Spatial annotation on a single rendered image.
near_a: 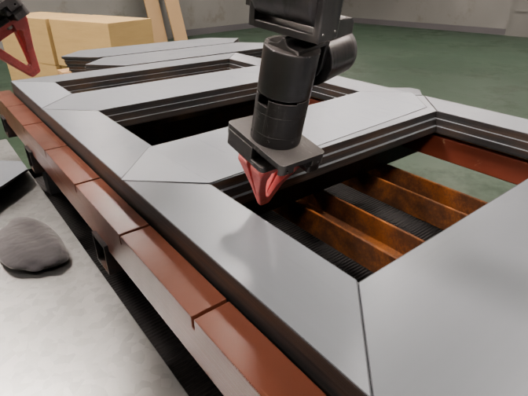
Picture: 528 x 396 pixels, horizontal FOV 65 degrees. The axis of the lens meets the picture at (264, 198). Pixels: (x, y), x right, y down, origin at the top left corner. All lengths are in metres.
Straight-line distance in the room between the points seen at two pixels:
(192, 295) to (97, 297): 0.28
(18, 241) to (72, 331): 0.23
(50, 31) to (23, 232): 2.94
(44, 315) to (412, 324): 0.51
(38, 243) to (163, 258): 0.36
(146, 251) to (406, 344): 0.30
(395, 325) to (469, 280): 0.10
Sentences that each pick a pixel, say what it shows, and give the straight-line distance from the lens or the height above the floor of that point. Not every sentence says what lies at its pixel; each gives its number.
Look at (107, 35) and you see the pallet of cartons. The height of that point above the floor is 0.74.
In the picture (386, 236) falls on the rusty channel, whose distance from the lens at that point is 0.78.
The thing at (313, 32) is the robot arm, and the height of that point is 1.07.
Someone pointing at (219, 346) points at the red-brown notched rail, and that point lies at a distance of 0.39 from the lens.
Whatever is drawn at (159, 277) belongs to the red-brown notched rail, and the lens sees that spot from 0.47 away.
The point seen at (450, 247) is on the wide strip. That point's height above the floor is 0.86.
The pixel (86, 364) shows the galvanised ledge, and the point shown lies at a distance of 0.61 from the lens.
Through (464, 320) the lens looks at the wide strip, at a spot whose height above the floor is 0.86.
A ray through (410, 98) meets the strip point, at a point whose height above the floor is 0.86.
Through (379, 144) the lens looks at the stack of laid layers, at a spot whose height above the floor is 0.83.
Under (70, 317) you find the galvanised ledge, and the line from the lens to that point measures 0.68.
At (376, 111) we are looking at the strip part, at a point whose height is 0.86.
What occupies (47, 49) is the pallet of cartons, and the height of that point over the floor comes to 0.60.
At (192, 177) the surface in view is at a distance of 0.60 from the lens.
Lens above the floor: 1.11
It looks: 28 degrees down
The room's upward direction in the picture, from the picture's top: straight up
